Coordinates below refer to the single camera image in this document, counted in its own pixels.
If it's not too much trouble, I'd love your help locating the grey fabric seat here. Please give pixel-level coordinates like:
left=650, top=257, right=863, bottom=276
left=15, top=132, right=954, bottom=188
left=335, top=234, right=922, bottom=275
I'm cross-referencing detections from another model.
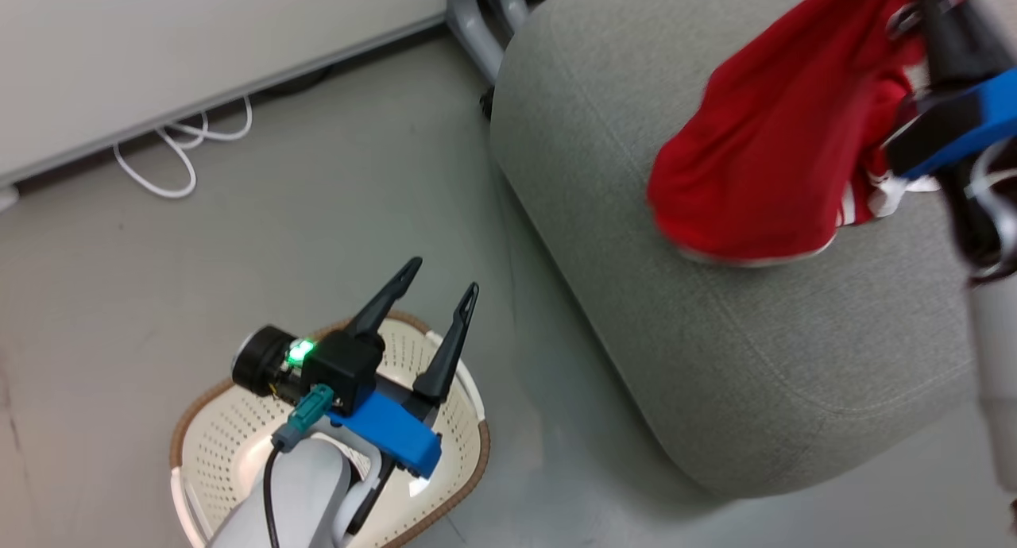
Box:
left=489, top=0, right=1017, bottom=501

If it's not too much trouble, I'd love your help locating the looped white cable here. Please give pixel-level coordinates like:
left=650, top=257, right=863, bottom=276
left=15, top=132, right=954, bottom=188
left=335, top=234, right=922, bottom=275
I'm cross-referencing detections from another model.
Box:
left=113, top=95, right=254, bottom=200

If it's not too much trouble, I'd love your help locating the white perforated basket brown rim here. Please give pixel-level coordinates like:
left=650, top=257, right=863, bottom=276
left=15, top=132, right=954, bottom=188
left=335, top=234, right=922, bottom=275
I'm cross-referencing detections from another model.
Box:
left=168, top=310, right=492, bottom=548

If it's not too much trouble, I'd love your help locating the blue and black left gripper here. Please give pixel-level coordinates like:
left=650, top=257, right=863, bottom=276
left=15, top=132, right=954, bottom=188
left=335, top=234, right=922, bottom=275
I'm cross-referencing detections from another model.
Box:
left=231, top=256, right=481, bottom=480

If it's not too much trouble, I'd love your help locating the wide white partition panel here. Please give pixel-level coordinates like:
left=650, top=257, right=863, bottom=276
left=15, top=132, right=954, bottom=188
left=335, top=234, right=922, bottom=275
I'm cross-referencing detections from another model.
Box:
left=0, top=0, right=509, bottom=190

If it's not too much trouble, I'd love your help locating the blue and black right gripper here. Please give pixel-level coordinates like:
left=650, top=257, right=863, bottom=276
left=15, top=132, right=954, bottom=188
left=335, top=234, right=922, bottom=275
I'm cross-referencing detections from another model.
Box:
left=884, top=0, right=1017, bottom=180

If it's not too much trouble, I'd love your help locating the red garment with white stripes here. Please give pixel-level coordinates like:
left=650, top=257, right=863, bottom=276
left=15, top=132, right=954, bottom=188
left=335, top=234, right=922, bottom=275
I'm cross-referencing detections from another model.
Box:
left=647, top=0, right=1011, bottom=266

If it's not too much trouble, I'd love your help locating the black left arm cable teal plug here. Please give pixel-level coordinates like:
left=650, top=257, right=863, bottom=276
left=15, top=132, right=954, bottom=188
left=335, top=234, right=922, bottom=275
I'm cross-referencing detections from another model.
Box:
left=262, top=384, right=335, bottom=548

